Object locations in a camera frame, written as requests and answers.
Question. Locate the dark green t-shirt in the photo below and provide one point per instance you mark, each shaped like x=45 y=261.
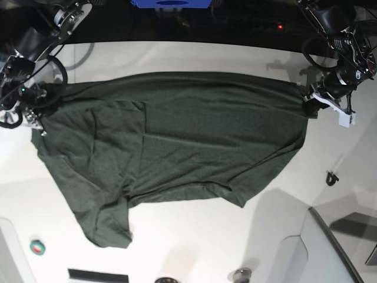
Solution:
x=165 y=137

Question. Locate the grey round knob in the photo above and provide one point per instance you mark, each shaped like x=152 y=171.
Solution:
x=242 y=275

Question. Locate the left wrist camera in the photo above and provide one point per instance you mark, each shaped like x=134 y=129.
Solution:
x=346 y=120

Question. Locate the blue mount plate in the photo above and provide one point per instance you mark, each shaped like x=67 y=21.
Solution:
x=143 y=4

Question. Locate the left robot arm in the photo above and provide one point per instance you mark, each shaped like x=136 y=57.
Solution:
x=335 y=22

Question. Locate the black clip on table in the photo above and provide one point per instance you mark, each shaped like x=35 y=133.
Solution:
x=331 y=178

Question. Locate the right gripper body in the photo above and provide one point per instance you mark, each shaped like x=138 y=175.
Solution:
x=39 y=101

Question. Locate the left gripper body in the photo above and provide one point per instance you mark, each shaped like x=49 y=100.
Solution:
x=332 y=90

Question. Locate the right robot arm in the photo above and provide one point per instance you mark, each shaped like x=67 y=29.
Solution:
x=32 y=78

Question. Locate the black round dial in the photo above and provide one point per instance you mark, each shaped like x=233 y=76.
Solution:
x=166 y=280

